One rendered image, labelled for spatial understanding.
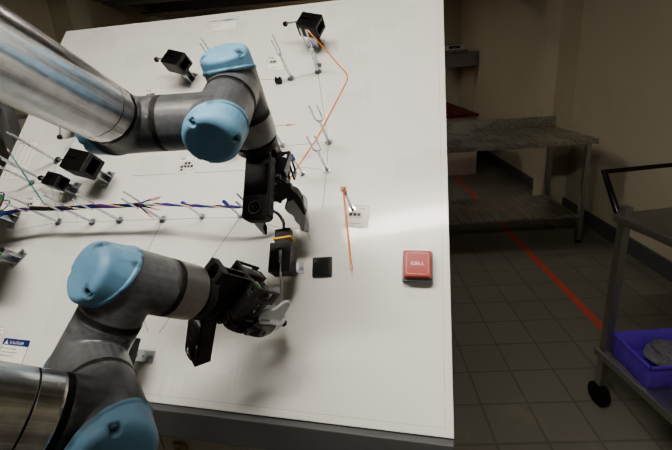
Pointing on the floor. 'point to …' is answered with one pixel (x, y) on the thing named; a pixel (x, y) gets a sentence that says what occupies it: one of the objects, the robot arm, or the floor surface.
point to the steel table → (529, 134)
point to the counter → (461, 165)
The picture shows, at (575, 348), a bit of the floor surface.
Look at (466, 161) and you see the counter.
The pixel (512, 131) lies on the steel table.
